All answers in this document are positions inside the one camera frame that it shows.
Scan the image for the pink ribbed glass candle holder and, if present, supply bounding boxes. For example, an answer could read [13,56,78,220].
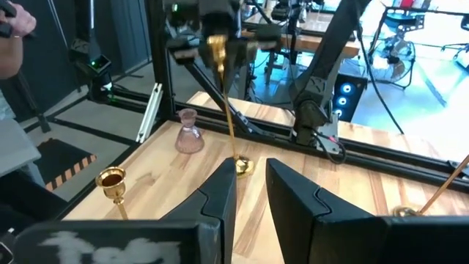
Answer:
[174,107,205,155]

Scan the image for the black computer tower blue lights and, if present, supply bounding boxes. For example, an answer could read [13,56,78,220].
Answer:
[331,72,369,124]

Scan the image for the person's hand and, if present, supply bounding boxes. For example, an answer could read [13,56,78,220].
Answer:
[0,1,37,38]

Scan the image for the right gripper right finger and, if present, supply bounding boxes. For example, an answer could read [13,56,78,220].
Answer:
[265,157,386,264]

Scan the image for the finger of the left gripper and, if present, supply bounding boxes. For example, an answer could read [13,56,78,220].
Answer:
[224,38,254,95]
[196,36,212,71]

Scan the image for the black handheld device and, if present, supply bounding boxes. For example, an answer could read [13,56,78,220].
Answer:
[0,0,18,40]

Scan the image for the black mat with hazard stripes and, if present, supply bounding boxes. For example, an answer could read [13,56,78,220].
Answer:
[33,137,98,192]

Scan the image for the grey work surface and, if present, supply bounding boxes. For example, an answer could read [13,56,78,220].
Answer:
[0,116,42,177]

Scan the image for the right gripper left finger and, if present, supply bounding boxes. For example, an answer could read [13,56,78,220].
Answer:
[160,157,238,264]

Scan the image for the person's forearm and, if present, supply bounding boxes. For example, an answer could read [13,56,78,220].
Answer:
[0,34,25,81]

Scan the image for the black device with green light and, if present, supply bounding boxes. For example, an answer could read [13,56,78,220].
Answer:
[68,36,114,103]

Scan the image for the white aluminium bar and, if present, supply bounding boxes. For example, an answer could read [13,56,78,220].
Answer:
[135,82,164,144]

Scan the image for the gold metal candlestick holder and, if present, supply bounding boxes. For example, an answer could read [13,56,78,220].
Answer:
[206,34,256,180]
[94,166,130,221]
[393,153,469,218]

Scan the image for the black aluminium rig frame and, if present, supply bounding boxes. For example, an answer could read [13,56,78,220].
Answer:
[144,0,469,195]

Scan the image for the silver mounting bracket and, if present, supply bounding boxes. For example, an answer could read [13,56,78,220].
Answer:
[317,113,340,153]

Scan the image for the wooden workbench grey legs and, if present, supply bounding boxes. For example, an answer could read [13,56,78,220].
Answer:
[248,10,362,56]

